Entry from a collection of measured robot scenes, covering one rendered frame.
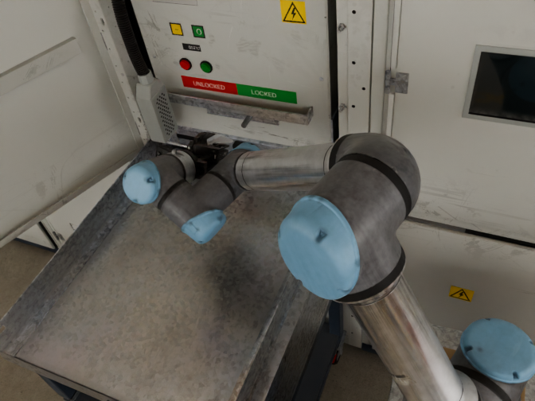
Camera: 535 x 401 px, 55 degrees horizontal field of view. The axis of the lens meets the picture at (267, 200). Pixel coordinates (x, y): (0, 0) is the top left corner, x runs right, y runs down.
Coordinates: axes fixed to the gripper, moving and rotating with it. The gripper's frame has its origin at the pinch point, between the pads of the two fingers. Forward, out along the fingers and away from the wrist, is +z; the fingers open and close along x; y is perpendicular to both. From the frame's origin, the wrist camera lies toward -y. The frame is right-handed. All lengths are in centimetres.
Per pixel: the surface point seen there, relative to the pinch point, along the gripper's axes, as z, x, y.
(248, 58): 5.0, 21.3, 3.9
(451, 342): -2, -32, 61
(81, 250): -16.3, -28.6, -28.4
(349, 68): -0.6, 22.4, 29.6
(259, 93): 9.8, 12.9, 5.3
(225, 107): 7.9, 8.4, -2.7
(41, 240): 53, -75, -116
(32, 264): 52, -88, -121
